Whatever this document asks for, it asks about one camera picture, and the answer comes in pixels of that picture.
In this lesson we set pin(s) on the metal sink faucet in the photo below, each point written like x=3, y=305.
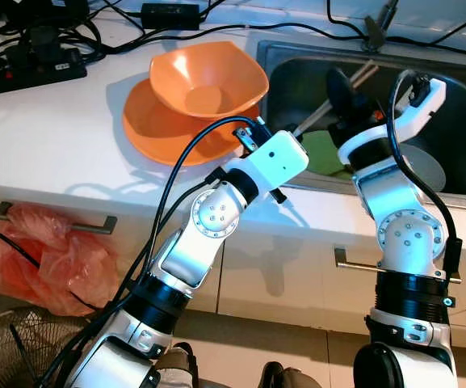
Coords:
x=375, y=36

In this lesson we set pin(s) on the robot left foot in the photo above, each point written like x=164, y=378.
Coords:
x=176, y=368

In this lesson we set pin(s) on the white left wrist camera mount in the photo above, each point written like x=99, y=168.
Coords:
x=277, y=162

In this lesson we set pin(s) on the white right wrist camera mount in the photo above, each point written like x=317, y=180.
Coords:
x=422, y=113

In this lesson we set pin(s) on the banded wooden chopsticks pair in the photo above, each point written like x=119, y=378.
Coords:
x=312, y=121

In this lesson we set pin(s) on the orange plastic plate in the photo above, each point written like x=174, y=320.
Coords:
x=160, y=137

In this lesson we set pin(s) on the stainless steel sink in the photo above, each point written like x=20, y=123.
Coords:
x=297, y=81

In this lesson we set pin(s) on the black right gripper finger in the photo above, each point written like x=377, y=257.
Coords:
x=337, y=87
x=359, y=103

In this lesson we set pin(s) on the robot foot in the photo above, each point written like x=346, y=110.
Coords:
x=289, y=377
x=176, y=368

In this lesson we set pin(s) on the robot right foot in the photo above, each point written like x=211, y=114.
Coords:
x=289, y=377

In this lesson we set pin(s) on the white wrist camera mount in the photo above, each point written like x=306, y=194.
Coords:
x=422, y=113
x=277, y=162

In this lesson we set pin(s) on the orange plastic bag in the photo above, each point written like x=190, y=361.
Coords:
x=39, y=263

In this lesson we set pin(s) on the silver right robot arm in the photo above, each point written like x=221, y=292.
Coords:
x=406, y=234

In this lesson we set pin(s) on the orange plastic bowl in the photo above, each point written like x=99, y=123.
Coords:
x=208, y=81

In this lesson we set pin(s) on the black power adapter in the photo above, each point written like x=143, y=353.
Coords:
x=170, y=16

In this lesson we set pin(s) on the white kitchen cabinet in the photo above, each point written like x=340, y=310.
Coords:
x=281, y=275

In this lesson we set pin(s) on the green plate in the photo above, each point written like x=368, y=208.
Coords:
x=321, y=158

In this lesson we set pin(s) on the grey white bowl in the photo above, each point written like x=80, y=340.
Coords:
x=430, y=170

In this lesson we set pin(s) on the black power strip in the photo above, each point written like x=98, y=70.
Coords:
x=31, y=73

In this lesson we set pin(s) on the black electronics box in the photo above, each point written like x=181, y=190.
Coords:
x=47, y=8

